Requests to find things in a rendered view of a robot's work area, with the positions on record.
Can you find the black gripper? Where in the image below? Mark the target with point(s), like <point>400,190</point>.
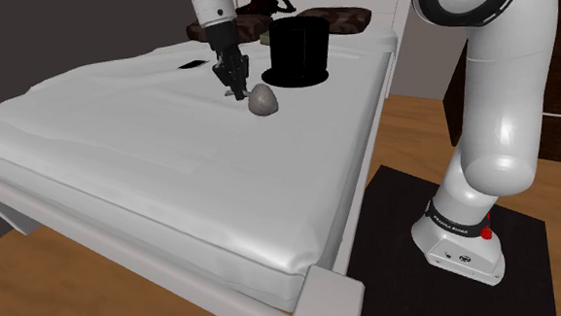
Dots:
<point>222,36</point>

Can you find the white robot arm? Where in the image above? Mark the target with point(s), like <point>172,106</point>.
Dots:
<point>496,96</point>

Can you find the grey egg-shaped stone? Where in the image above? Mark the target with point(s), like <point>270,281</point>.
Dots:
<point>264,101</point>

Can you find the black flat phone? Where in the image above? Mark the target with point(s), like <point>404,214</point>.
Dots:
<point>193,64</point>

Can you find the small beige box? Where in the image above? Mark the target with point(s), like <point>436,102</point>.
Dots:
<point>265,38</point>

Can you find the brown pillow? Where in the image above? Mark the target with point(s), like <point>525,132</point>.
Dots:
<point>343,18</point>
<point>251,27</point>

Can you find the black top hat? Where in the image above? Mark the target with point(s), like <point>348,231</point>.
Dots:
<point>299,47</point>

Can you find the dark brown figure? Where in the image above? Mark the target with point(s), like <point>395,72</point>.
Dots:
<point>264,4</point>

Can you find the white bed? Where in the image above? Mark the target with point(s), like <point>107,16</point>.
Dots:
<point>167,172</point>

